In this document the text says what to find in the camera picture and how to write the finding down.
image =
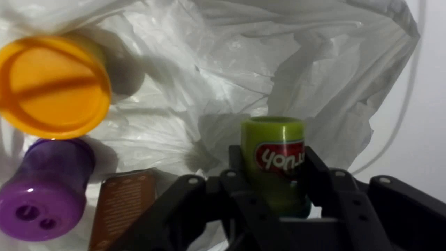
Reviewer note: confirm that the yellow tub yellow lid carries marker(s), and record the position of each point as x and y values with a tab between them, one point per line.
50	87

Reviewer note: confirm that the small purple container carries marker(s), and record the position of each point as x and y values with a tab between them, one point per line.
46	195

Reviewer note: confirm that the green tub red label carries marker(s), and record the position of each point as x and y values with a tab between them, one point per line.
272	139

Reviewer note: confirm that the brown spice jar orange lid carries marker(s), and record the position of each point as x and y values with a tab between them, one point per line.
120	209

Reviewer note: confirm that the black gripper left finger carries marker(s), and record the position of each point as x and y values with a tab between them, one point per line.
209	213

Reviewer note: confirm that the white plastic bag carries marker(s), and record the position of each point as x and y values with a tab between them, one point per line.
232	59

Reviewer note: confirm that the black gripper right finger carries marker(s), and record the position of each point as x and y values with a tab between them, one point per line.
391	217

